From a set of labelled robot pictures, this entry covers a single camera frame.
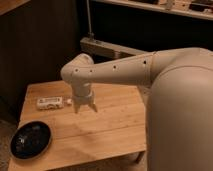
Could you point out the thin metal pole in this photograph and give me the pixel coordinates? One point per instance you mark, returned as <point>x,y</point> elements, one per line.
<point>90,31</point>

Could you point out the wooden shelf with items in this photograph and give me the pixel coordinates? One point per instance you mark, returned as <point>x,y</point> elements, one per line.
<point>167,8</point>

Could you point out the clear plastic bottle white label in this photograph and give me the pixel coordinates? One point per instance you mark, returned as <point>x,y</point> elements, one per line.
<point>47,103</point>

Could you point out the wooden table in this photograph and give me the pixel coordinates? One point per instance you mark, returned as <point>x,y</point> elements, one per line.
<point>116,127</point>

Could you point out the black ceramic bowl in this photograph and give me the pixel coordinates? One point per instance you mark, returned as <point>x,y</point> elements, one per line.
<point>30,140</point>

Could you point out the grey metal rail beam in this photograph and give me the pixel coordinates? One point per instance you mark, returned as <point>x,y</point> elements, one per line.
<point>106,49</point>

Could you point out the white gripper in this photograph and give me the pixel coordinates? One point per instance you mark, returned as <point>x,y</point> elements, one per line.
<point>82,94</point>

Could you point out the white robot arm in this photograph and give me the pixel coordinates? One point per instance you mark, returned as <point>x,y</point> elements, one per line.
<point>179,111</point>

